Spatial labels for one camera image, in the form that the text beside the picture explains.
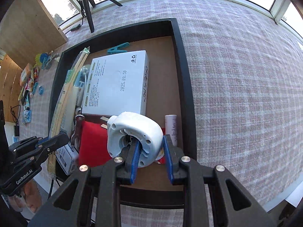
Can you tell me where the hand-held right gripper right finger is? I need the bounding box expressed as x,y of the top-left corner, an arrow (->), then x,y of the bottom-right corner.
163,134 -> 277,227

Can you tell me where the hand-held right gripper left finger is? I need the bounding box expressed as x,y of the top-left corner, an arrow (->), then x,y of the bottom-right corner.
28,140 -> 142,227

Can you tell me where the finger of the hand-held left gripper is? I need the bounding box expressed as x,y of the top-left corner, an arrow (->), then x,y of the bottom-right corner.
8,136 -> 51,154
11,132 -> 70,168

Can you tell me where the grey card box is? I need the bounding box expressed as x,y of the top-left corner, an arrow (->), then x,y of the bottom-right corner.
55,144 -> 80,175

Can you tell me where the large metal clip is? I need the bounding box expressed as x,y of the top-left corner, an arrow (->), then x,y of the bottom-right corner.
71,107 -> 85,147

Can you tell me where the white plug adapter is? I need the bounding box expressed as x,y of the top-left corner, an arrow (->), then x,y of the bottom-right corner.
102,112 -> 164,168

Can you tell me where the small pink bottle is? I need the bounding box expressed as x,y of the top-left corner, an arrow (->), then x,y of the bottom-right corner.
165,115 -> 178,146

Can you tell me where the packaged toothbrush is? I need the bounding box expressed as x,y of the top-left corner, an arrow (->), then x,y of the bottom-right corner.
47,47 -> 90,173

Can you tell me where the red cloth pouch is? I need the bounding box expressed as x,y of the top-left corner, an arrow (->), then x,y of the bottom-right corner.
78,120 -> 166,168

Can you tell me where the white cardboard box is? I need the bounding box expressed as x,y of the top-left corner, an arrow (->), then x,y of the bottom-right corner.
81,50 -> 150,117

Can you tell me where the black tray with brown base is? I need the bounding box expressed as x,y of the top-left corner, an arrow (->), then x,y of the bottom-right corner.
48,18 -> 197,210

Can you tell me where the teal clothespin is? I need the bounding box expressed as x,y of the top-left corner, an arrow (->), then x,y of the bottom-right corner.
107,43 -> 130,54

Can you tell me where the person's left hand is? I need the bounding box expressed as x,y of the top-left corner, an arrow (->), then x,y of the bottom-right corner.
5,180 -> 42,213

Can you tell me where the blue mask package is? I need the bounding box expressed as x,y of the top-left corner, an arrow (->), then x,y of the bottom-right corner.
22,109 -> 32,124

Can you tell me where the wooden plank panel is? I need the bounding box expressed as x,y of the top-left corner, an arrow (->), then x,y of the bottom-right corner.
0,54 -> 23,123

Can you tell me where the orange tissue pack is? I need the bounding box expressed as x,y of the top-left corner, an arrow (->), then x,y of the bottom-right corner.
19,63 -> 34,87

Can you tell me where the blue flat plastic piece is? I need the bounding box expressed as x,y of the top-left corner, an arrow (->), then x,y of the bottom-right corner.
42,57 -> 54,70

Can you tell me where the black tripod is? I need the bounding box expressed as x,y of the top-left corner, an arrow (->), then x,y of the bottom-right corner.
76,0 -> 123,33

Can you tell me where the black charger with cable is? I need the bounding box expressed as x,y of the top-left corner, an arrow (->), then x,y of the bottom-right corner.
11,104 -> 21,136

